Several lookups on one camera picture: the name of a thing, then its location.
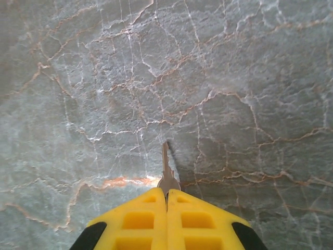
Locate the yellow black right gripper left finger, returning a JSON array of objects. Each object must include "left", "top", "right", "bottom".
[{"left": 69, "top": 187, "right": 169, "bottom": 250}]

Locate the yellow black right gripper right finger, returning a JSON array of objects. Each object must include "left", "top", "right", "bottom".
[{"left": 167, "top": 188, "right": 268, "bottom": 250}]

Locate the small metal key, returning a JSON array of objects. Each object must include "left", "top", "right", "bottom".
[{"left": 157, "top": 141, "right": 182, "bottom": 195}]

